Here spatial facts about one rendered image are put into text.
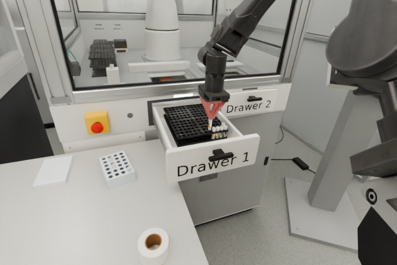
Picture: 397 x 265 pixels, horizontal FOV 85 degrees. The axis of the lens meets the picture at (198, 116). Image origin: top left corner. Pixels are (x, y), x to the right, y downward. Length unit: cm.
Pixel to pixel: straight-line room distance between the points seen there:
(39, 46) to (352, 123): 145
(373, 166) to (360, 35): 13
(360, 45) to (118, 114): 77
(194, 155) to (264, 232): 109
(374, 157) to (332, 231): 154
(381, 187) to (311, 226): 145
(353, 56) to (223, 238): 138
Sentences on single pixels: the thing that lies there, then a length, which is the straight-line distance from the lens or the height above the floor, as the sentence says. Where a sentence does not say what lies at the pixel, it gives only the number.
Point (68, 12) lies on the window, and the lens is 81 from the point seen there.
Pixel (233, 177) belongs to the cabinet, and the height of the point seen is 40.
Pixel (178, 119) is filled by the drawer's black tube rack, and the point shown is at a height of 90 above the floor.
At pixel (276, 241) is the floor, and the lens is 161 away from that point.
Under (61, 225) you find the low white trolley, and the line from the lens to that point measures 72.
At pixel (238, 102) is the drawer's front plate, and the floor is 88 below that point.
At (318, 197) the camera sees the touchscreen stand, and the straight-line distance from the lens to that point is 177.
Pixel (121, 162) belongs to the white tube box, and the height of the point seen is 80.
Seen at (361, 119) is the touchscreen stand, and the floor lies 75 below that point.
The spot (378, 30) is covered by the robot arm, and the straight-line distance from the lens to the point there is 28.
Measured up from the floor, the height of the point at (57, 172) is 78.
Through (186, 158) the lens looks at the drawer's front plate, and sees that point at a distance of 61.
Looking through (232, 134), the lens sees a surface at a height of 87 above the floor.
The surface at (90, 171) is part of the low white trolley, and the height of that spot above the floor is 76.
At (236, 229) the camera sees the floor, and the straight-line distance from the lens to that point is 158.
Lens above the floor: 129
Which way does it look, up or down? 28 degrees down
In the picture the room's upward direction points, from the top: 3 degrees clockwise
